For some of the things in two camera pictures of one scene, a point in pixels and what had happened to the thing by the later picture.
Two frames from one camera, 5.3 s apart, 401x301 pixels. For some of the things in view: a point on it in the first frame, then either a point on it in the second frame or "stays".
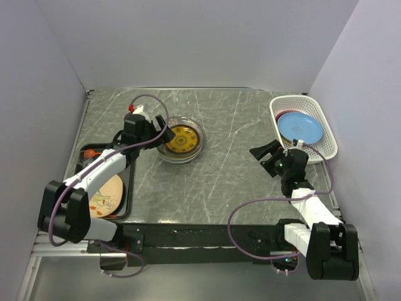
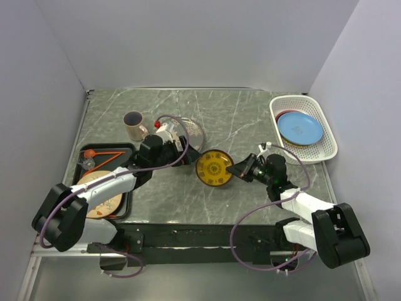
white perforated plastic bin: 327,144 stays
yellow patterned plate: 186,140 → 211,168
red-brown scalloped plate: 281,112 stays
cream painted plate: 107,201 stays
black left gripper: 166,137 → 191,155
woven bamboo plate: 286,138 stays
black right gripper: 271,147 → 242,168
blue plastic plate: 299,126 stays
